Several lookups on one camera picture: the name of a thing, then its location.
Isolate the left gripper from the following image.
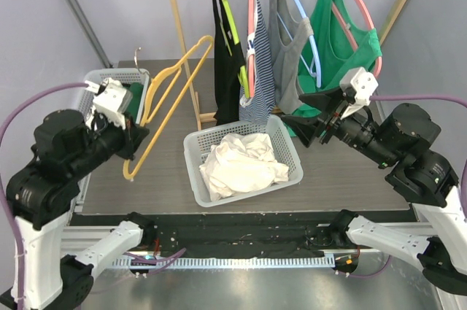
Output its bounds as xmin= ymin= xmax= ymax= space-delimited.
xmin=72 ymin=106 xmax=150 ymax=177

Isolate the yellow plastic hanger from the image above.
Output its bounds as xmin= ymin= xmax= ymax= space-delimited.
xmin=122 ymin=34 xmax=215 ymax=181

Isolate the lime green hanger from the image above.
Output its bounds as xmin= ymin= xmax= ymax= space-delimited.
xmin=212 ymin=0 xmax=249 ymax=101

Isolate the black tank top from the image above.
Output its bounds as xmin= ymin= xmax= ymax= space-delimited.
xmin=212 ymin=0 xmax=247 ymax=125

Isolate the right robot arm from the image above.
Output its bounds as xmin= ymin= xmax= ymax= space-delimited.
xmin=281 ymin=88 xmax=466 ymax=295

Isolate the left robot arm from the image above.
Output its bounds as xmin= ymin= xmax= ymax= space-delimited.
xmin=1 ymin=109 xmax=156 ymax=309

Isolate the light blue hanger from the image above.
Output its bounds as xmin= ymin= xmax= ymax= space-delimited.
xmin=264 ymin=0 xmax=323 ymax=89

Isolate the striped blue white tank top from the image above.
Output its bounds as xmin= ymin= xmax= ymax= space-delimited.
xmin=239 ymin=0 xmax=276 ymax=123

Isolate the green tank top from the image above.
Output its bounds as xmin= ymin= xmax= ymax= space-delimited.
xmin=291 ymin=0 xmax=382 ymax=117

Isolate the grey tank top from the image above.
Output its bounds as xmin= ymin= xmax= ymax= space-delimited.
xmin=268 ymin=0 xmax=313 ymax=115

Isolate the pink plastic hanger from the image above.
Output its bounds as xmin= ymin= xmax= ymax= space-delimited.
xmin=331 ymin=0 xmax=383 ymax=81

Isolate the coral pink hanger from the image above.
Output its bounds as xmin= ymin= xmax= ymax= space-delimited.
xmin=247 ymin=0 xmax=257 ymax=98

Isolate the green cloth in basket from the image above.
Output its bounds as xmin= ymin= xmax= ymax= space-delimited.
xmin=123 ymin=82 xmax=144 ymax=121

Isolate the white left laundry basket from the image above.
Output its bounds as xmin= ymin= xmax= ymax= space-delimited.
xmin=76 ymin=68 xmax=150 ymax=212

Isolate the white laundry basket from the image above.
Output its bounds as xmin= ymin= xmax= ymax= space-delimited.
xmin=76 ymin=68 xmax=150 ymax=212
xmin=183 ymin=115 xmax=304 ymax=208

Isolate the white centre laundry basket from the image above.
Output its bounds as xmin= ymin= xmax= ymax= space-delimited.
xmin=183 ymin=115 xmax=304 ymax=208

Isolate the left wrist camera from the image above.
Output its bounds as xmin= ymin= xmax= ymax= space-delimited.
xmin=85 ymin=77 xmax=133 ymax=130

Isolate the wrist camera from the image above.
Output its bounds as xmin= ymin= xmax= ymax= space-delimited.
xmin=85 ymin=77 xmax=133 ymax=130
xmin=339 ymin=67 xmax=379 ymax=119

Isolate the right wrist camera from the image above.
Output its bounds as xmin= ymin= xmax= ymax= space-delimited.
xmin=339 ymin=67 xmax=379 ymax=119

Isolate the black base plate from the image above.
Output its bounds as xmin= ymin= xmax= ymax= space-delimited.
xmin=72 ymin=209 xmax=375 ymax=260

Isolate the slotted cable duct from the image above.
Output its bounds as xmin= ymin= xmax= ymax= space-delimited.
xmin=109 ymin=254 xmax=335 ymax=271

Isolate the grey corner frame post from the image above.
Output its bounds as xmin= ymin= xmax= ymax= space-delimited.
xmin=65 ymin=0 xmax=113 ymax=68

